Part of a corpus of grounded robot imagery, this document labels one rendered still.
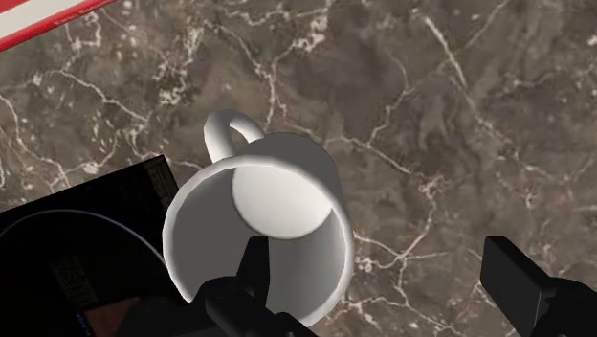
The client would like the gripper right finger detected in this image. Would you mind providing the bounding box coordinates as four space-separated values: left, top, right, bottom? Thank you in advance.
479 236 597 337

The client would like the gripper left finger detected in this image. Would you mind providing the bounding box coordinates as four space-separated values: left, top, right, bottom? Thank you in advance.
194 235 319 337

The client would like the white mug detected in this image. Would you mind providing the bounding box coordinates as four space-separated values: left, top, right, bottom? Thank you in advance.
162 108 356 327

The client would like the red and white box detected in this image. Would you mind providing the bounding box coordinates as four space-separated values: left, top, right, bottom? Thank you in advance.
0 0 118 54

